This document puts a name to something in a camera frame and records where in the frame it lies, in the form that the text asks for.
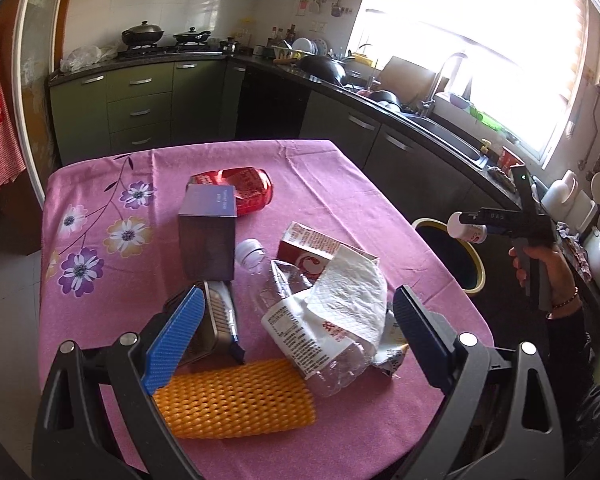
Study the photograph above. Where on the red paper cup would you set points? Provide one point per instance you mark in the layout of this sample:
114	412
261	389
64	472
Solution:
508	160

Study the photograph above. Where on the black wok on stove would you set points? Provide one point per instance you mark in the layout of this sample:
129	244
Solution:
144	34

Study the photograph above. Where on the white plastic jug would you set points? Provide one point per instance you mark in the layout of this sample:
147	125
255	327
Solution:
560	196

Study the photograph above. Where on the large black wok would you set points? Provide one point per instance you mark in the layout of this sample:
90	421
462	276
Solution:
324	68

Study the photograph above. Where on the clear plastic bag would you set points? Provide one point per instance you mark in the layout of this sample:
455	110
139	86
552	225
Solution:
88	56

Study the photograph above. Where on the cardboard box by window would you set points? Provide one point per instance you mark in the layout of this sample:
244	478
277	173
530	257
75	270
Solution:
408	81

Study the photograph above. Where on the crushed red soda can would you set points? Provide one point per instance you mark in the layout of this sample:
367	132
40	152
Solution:
253	187

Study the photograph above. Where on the stainless steel sink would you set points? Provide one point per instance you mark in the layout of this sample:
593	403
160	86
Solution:
450	139

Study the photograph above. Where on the orange foam fruit net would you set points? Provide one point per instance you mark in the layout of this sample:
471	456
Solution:
264	397

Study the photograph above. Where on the red white milk carton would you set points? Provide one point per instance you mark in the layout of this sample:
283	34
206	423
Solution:
310	250

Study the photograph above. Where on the chrome kitchen faucet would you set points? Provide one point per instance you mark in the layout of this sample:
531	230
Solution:
446	74

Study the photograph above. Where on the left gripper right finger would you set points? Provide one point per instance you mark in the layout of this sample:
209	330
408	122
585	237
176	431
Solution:
498	418

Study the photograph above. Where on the white paper towel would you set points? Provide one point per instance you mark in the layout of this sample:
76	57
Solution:
351	293

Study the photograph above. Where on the purple cardboard box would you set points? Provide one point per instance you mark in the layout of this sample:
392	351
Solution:
207	232

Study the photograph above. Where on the black pan with lid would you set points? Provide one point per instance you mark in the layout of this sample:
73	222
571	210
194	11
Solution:
192	36

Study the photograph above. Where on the brown metal tin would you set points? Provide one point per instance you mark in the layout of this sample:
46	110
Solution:
216	338

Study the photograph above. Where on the yellow rimmed trash bin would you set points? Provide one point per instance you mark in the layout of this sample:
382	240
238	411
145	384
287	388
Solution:
458	256

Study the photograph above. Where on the silver snack wrapper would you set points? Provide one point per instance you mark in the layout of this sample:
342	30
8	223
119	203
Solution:
392	348

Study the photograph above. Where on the small white bottle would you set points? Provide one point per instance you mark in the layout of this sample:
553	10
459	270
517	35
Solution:
470	233

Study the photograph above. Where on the person's right hand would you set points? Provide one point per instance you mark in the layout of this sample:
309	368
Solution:
559	296

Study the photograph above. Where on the green base cabinets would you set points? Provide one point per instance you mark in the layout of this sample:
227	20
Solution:
148	105

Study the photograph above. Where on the pink floral tablecloth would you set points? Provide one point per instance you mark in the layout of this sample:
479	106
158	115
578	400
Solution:
111	258

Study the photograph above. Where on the dark counter cabinets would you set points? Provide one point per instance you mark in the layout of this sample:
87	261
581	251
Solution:
419	174

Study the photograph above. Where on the clear plastic water bottle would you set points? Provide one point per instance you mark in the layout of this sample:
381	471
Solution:
327	357

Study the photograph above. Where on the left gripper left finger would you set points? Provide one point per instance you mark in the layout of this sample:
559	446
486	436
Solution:
73	438

